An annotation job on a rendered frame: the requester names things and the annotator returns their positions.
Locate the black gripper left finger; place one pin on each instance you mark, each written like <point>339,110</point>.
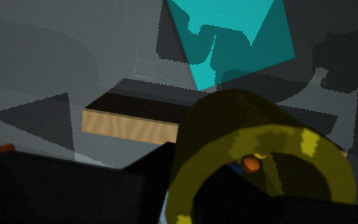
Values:
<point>36,189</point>

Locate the yellow marble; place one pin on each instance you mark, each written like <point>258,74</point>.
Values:
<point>262,155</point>

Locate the yellow cup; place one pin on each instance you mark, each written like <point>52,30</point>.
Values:
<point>229,124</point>

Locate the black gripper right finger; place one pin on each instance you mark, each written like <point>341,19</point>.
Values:
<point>227,198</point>

